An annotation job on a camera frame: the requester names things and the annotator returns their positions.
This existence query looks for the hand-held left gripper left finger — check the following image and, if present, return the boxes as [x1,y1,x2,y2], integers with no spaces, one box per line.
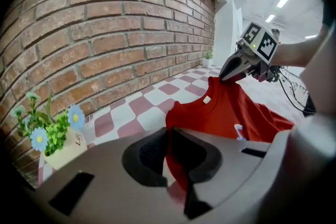
[34,127,187,224]

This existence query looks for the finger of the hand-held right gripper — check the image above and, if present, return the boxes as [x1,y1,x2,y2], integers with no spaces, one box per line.
[220,67,251,83]
[219,50,244,79]

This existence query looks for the white pot green plant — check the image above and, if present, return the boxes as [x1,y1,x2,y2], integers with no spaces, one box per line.
[202,49,214,68]

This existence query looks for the cream pot blue flowers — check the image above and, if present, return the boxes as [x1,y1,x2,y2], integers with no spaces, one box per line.
[10,91,89,172]

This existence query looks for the red sweatshirt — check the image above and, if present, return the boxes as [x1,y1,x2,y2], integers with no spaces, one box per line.
[165,76,295,194]

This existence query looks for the pink white checkered tablecloth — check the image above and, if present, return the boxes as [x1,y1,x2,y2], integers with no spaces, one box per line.
[38,64,307,208]

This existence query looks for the person's right forearm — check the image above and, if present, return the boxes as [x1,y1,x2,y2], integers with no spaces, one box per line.
[270,24,329,68]

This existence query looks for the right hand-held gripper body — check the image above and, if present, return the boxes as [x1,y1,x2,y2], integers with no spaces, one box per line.
[235,22,279,83]

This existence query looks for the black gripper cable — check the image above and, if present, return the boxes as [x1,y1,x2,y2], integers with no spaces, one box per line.
[277,65,317,116]

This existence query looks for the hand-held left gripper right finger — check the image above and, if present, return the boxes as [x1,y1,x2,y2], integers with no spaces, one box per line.
[172,127,272,224]

